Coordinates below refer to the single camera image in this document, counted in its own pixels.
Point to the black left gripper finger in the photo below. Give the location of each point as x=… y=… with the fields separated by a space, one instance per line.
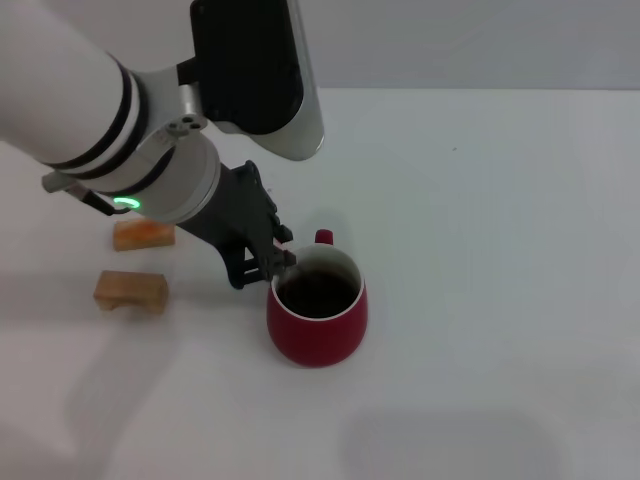
x=282 y=262
x=265 y=200

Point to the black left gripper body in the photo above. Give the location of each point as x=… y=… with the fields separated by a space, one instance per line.
x=235 y=220

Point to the red ceramic cup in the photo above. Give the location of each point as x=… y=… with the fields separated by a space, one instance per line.
x=315 y=345

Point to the dark coffee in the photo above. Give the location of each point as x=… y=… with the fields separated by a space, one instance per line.
x=320 y=295

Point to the orange stained wooden block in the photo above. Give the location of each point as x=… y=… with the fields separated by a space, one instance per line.
x=142 y=239

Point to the plain notched wooden block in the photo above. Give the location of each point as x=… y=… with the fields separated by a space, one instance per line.
x=135 y=290

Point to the silver black wrist camera box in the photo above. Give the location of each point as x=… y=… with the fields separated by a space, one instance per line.
x=250 y=65

